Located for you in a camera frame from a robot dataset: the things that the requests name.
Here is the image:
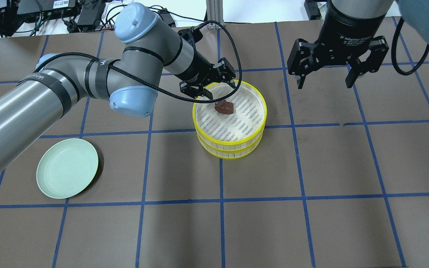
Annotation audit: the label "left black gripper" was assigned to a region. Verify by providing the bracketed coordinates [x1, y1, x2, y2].
[179, 50, 236, 100]

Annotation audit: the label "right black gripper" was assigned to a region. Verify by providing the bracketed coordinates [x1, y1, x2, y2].
[287, 0, 390, 89]

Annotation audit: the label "brown bun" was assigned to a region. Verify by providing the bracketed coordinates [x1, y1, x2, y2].
[214, 99, 235, 115]

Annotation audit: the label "yellow bamboo steamer layer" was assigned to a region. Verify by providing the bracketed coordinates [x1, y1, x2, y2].
[196, 131, 264, 160]
[192, 81, 267, 146]

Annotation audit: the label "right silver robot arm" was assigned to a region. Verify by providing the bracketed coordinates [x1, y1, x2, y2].
[287, 0, 429, 89]

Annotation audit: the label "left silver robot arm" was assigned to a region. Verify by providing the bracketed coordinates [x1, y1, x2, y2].
[0, 2, 242, 172]

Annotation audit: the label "black power adapter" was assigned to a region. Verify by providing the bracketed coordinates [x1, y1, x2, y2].
[304, 0, 323, 20]

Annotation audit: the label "black power brick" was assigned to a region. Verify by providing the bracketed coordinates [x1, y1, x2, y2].
[157, 10, 177, 28]

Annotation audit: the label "light green plate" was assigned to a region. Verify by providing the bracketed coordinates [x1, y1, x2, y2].
[36, 138, 99, 200]

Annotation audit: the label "black electronics boxes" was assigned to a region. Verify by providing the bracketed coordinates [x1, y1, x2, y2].
[0, 0, 107, 37]

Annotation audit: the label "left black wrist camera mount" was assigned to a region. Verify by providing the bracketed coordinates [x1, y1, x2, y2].
[177, 26, 204, 49]

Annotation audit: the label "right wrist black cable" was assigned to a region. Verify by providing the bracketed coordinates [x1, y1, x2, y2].
[391, 19, 429, 76]

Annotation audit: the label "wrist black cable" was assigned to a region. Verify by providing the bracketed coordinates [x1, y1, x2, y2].
[34, 20, 242, 103]
[391, 19, 429, 76]

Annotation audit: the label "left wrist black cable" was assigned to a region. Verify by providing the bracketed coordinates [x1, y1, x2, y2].
[34, 20, 242, 103]

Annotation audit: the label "aluminium frame post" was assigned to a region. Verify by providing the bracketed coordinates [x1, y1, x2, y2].
[206, 0, 225, 26]

